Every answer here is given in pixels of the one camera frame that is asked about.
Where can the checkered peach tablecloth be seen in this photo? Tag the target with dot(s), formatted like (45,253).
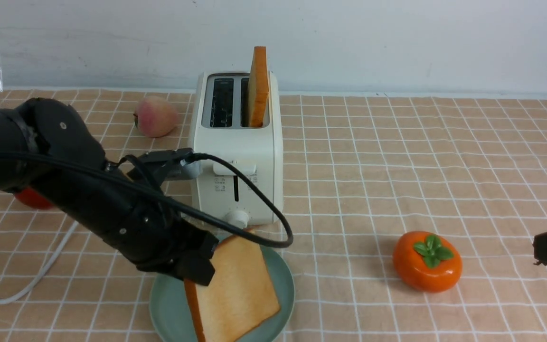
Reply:
(358,173)

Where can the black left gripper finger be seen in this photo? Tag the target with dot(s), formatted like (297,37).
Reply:
(198,267)

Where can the orange persimmon with green leaf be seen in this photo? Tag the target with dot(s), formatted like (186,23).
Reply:
(427,262)

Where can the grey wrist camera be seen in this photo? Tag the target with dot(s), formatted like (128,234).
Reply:
(164,165)

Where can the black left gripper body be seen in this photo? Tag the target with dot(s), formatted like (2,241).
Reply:
(154,239)

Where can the light blue round plate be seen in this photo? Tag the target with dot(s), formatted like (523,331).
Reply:
(170,313)

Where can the toast slice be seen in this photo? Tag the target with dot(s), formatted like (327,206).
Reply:
(258,88)
(240,296)

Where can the pink peach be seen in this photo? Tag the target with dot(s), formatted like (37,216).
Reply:
(155,117)

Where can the white two-slot toaster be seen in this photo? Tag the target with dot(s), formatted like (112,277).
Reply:
(217,129)

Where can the red apple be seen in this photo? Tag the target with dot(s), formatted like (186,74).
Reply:
(30,198)

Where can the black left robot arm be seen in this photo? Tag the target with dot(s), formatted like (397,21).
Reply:
(46,146)

